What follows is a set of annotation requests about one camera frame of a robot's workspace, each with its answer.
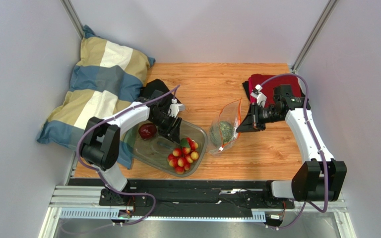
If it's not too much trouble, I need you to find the striped blue beige pillow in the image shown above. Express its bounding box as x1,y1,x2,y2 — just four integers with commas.
36,25,155,151

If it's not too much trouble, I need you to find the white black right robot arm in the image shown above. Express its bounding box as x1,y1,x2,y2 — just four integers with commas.
236,84,347,202

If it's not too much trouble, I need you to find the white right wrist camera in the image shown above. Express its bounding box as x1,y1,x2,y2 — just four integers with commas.
250,84,267,108

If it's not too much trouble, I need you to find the red folded cloth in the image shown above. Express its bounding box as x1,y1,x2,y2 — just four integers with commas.
248,73,304,110

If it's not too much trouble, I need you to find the clear orange zip top bag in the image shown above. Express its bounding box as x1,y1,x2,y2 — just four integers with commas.
207,99,242,156

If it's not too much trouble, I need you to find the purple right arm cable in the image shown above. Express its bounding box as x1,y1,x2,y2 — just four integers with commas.
259,73,329,231

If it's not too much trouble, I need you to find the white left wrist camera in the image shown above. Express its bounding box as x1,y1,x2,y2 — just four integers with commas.
168,98,186,118

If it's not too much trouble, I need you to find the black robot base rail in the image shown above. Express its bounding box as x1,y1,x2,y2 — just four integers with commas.
99,179,295,218

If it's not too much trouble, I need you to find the clear plastic food container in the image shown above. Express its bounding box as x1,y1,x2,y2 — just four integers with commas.
124,120,208,178

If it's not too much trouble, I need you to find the bunch of red lychees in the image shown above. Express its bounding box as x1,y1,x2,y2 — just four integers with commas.
167,137,201,175

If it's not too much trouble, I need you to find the dark red apple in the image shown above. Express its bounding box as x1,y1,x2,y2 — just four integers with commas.
138,123,157,140

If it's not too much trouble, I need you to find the green netted melon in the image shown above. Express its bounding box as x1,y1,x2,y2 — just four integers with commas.
209,121,235,147

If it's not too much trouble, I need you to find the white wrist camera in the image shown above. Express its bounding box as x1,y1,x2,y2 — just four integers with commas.
168,98,186,118
250,84,267,108

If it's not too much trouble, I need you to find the black baseball cap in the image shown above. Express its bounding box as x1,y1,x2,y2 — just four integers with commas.
139,79,173,110

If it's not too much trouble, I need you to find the aluminium frame post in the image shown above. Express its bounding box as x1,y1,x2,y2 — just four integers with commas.
290,0,339,73
60,0,84,39

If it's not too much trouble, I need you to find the left aluminium frame post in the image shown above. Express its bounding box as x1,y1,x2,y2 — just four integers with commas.
60,0,84,39

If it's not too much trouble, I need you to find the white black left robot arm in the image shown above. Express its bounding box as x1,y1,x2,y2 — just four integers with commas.
77,97,182,193

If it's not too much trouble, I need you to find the right aluminium frame post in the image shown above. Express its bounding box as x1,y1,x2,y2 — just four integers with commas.
290,0,339,73

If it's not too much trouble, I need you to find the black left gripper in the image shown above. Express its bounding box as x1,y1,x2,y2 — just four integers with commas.
148,112,182,145

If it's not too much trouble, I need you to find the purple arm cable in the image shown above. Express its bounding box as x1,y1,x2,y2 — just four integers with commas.
75,84,181,226
259,73,329,231

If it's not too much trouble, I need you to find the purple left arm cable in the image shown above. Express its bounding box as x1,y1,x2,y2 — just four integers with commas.
75,84,181,226

